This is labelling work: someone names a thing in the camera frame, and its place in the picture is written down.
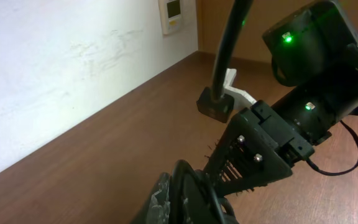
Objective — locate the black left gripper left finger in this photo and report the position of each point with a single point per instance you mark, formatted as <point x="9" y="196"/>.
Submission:
<point x="156" y="209"/>

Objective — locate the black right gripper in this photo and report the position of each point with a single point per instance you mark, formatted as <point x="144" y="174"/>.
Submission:
<point x="257" y="148"/>

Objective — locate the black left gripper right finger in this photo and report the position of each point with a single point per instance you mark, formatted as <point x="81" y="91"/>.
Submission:
<point x="194" y="208"/>

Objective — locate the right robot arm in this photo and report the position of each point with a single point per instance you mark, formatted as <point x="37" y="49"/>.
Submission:
<point x="315" y="53"/>

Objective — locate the white wall thermostat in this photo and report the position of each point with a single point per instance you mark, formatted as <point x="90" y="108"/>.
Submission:
<point x="170" y="15"/>

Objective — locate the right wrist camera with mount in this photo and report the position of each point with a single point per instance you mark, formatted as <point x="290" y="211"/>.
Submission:
<point x="233" y="99"/>

